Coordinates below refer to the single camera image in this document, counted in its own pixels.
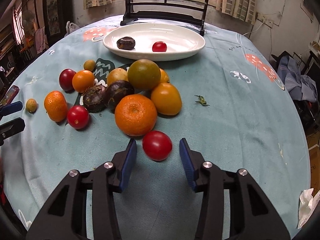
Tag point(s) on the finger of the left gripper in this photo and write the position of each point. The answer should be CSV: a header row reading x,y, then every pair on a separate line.
x,y
10,108
11,128

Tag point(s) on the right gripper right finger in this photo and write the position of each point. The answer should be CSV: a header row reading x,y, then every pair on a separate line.
x,y
252,214

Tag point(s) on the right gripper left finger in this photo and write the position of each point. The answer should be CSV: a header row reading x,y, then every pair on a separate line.
x,y
63,216

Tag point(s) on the small yellow-green kumquat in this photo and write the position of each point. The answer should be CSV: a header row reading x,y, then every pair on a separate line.
x,y
31,105

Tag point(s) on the orange mandarin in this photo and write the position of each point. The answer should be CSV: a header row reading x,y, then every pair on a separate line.
x,y
56,106

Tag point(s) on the dark water chestnut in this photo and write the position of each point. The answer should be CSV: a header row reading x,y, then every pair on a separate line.
x,y
93,97

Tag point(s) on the small green kumquat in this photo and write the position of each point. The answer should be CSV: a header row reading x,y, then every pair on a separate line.
x,y
89,65

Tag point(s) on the yellow passion fruit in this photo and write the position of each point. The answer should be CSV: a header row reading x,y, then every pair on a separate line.
x,y
116,75

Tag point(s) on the large orange tangerine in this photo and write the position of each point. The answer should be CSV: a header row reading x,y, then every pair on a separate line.
x,y
135,115

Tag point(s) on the large green-orange citrus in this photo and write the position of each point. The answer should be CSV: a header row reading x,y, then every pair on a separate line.
x,y
144,74

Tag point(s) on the yellow-orange persimmon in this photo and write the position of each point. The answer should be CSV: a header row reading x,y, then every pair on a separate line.
x,y
166,99

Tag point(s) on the small red cherry tomato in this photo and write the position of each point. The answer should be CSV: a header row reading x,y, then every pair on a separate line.
x,y
159,46

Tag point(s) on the dark red plum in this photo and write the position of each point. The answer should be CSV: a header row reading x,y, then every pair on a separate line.
x,y
65,79

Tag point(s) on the small orange round citrus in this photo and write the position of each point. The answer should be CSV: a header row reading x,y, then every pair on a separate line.
x,y
83,80

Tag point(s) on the small orange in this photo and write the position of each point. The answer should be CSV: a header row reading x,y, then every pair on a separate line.
x,y
164,76

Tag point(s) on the smartphone red case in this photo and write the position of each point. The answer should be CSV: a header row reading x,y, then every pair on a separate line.
x,y
10,95

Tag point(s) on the crumpled white tissue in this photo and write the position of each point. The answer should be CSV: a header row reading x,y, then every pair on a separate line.
x,y
307,205

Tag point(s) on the white plastic bag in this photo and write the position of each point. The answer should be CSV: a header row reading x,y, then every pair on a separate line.
x,y
71,27

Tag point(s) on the green fruit stem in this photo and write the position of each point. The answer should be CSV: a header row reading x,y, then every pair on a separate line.
x,y
201,100

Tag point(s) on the blue clothes pile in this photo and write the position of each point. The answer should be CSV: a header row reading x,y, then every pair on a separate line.
x,y
300,87

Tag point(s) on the black framed round screen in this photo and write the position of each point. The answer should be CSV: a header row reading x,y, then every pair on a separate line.
x,y
148,10

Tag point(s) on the white oval plate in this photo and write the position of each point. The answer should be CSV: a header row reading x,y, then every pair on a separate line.
x,y
181,42

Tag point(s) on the dark framed wall painting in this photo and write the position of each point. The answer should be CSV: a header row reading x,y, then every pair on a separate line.
x,y
53,20

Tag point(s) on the wall power socket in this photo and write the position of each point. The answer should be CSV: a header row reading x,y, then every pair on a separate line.
x,y
265,20

